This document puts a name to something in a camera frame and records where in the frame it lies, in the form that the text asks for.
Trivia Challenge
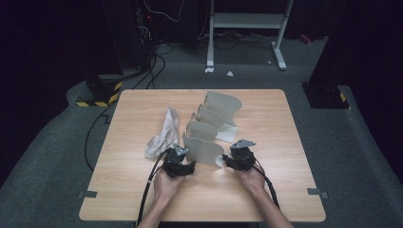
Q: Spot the black equipment rack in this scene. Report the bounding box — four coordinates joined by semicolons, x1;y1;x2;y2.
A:
101;0;154;71

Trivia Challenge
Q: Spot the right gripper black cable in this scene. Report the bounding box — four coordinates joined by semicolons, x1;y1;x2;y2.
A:
250;163;281;211

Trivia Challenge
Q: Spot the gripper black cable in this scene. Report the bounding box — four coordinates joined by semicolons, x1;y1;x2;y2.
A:
136;149;169;227
250;163;281;211

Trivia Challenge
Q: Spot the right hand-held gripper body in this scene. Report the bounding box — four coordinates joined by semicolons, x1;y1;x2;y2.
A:
229;139;258;172

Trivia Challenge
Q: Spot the white textured cleaning cloth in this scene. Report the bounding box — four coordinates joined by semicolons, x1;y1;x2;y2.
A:
144;106;181;161

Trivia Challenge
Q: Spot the person's left hand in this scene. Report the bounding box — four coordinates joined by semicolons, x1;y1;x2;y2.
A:
153;168;185;204

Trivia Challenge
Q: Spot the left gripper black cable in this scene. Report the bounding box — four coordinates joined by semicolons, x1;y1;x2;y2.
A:
136;149;169;227

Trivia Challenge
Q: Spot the white metal stand frame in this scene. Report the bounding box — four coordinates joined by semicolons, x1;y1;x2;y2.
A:
206;0;295;71

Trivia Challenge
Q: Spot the grey tape strip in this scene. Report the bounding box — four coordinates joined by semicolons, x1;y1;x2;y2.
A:
78;190;99;200
307;187;329;200

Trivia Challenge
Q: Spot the black yellow striped stand base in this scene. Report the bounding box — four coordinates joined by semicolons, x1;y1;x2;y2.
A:
301;82;352;110
75;74;124;108

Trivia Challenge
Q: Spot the grey expandable metal book stand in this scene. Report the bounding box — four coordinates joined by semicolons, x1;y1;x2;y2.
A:
182;90;243;171

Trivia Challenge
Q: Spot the black floor cable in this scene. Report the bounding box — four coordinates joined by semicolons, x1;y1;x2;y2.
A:
84;44;175;173

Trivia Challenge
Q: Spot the white hanging cable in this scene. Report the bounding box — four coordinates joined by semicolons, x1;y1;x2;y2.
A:
142;0;186;24

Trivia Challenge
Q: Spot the person's right hand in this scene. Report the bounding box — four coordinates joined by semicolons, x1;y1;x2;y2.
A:
237;163;268;195

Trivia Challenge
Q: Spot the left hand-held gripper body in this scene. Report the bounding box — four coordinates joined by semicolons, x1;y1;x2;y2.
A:
162;142;191;179

